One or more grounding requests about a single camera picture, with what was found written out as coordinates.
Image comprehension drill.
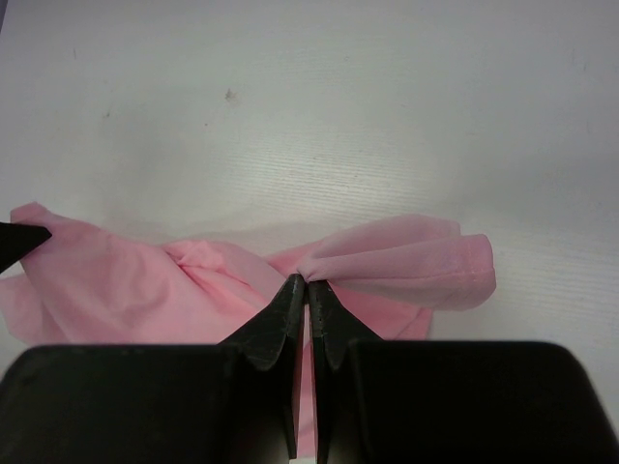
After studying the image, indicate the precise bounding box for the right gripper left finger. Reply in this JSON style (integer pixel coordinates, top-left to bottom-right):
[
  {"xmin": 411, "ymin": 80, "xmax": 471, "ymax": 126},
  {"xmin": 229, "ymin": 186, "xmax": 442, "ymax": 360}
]
[{"xmin": 222, "ymin": 275, "xmax": 305, "ymax": 459}]

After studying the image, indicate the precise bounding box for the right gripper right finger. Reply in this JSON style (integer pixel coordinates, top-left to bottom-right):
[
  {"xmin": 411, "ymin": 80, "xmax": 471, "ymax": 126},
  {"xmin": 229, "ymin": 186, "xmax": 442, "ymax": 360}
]
[{"xmin": 308, "ymin": 281, "xmax": 372, "ymax": 463}]

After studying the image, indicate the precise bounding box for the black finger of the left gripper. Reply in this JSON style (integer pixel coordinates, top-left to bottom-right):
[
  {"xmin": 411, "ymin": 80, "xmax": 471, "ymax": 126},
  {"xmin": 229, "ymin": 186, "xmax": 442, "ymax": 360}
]
[{"xmin": 0, "ymin": 222, "xmax": 52, "ymax": 272}]

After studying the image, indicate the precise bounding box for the pink t shirt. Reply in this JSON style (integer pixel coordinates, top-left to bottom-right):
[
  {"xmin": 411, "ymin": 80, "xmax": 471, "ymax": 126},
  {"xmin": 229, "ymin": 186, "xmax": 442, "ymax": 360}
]
[{"xmin": 0, "ymin": 202, "xmax": 497, "ymax": 460}]

